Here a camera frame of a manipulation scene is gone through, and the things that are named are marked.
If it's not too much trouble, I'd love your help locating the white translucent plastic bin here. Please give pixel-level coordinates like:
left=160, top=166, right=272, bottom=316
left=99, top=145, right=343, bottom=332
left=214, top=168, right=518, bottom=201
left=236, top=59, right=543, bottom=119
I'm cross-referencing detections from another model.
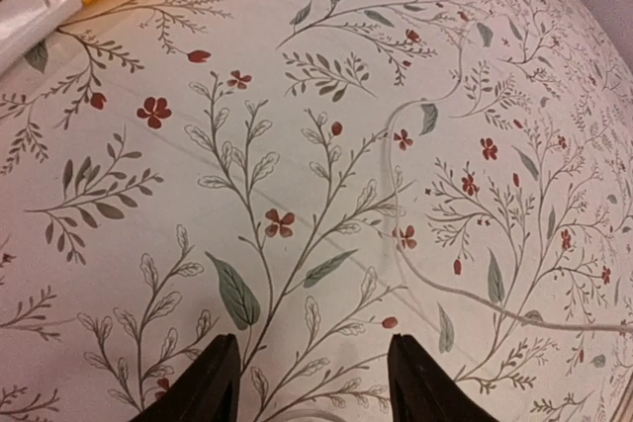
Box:
left=0, top=0, right=84, bottom=78

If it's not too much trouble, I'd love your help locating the thin white cable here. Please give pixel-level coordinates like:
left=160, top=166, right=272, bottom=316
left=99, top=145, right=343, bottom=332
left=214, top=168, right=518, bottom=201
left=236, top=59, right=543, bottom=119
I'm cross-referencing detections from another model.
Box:
left=380, top=0, right=633, bottom=337

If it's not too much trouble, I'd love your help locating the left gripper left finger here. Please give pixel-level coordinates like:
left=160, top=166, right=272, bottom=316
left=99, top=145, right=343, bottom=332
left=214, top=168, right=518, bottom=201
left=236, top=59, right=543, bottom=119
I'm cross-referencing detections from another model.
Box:
left=132, top=334, right=241, bottom=422

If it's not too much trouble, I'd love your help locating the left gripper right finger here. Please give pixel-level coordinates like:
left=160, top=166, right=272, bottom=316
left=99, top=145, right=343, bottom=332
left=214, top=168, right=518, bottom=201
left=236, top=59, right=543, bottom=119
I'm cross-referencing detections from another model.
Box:
left=388, top=334, right=493, bottom=422

